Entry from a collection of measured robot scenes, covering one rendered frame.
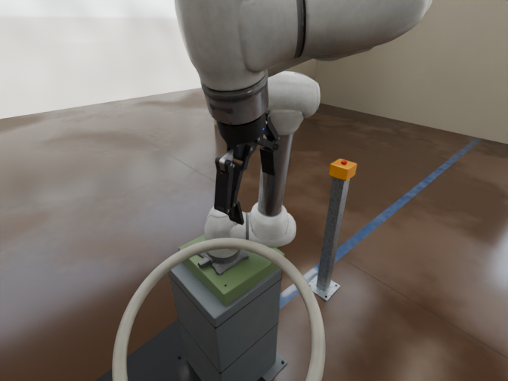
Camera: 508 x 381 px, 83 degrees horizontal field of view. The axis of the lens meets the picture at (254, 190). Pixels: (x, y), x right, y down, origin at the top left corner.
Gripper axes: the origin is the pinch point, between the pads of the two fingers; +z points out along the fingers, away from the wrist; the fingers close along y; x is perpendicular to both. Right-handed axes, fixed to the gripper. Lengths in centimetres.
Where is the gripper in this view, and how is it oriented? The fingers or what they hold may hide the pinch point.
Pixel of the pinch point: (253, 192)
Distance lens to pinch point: 58.6
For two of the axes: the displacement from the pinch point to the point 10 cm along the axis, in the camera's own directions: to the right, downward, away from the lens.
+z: 1.0, 6.1, 7.8
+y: -4.8, 7.2, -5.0
